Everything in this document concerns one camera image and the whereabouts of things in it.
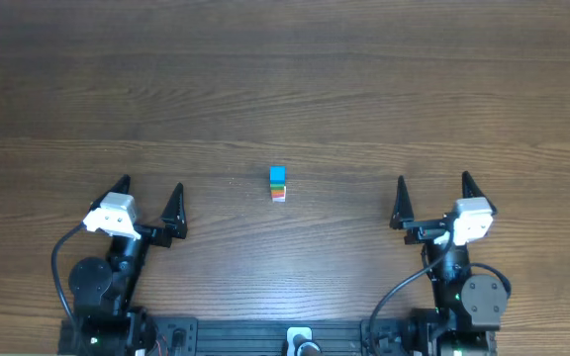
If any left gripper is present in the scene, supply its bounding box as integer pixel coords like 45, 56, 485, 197
90, 173, 189, 249

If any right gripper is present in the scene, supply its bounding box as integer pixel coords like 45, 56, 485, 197
389, 170, 499, 247

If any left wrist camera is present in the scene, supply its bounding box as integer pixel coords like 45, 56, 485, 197
82, 191, 143, 241

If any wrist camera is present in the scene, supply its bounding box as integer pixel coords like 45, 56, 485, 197
82, 191, 143, 241
445, 196, 495, 247

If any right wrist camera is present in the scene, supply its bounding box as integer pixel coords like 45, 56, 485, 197
445, 196, 495, 247

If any mounting rail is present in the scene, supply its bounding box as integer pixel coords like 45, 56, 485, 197
59, 316, 498, 356

